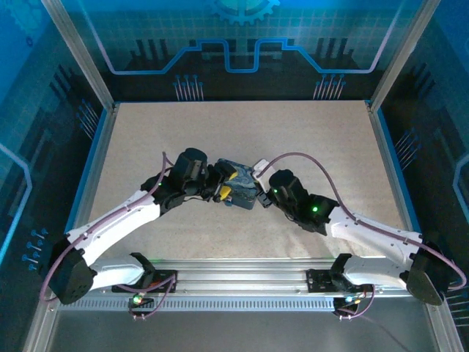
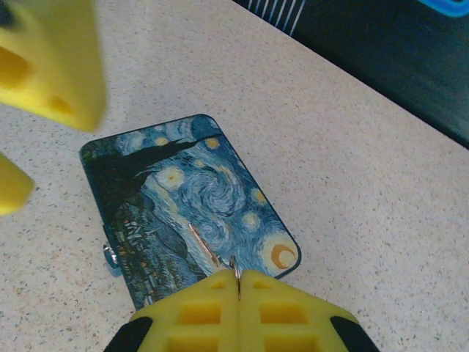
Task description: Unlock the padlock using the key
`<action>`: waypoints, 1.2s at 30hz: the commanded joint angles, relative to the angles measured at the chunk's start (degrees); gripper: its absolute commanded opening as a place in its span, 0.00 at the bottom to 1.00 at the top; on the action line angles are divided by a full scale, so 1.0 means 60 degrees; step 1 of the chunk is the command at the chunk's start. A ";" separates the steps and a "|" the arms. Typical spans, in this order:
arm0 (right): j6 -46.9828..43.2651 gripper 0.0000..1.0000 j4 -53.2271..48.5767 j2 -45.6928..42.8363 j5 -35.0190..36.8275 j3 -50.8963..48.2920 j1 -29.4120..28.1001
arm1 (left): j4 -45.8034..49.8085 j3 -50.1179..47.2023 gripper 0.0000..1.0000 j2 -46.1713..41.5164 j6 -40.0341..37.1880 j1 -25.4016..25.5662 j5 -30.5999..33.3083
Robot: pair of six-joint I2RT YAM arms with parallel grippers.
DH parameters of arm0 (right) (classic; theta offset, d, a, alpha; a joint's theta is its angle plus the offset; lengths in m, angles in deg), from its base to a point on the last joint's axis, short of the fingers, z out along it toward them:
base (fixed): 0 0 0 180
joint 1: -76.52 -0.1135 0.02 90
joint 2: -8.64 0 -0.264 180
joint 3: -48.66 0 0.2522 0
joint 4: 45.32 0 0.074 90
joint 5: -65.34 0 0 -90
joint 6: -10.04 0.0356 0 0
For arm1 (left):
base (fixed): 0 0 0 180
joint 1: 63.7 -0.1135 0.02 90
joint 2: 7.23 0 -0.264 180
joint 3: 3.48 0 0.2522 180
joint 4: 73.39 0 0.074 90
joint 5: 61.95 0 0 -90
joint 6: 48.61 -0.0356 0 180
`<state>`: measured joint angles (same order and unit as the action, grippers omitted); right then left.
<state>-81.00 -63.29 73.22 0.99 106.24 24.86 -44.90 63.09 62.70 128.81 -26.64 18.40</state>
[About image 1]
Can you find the starry night print tin box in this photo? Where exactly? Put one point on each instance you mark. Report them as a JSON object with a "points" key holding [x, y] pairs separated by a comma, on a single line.
{"points": [[242, 187]]}

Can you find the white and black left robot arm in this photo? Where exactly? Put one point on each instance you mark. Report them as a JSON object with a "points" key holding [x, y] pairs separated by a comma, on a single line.
{"points": [[110, 223]]}

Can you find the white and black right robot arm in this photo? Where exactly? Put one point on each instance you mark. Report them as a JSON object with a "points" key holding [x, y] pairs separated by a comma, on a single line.
{"points": [[366, 229]]}

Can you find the small board with LED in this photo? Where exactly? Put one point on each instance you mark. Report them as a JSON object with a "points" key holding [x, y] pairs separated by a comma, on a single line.
{"points": [[138, 300], [350, 300]]}

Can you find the aluminium mounting rail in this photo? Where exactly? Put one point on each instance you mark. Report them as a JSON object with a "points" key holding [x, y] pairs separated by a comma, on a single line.
{"points": [[242, 278]]}

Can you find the aluminium side frame bar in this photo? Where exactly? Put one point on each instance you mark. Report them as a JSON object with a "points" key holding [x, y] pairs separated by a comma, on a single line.
{"points": [[104, 143], [383, 146]]}

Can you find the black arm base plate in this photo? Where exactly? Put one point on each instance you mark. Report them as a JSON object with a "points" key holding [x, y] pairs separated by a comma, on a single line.
{"points": [[165, 276], [317, 280]]}

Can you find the aluminium frame post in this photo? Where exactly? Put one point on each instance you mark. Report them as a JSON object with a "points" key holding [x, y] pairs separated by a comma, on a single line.
{"points": [[78, 55], [403, 55]]}

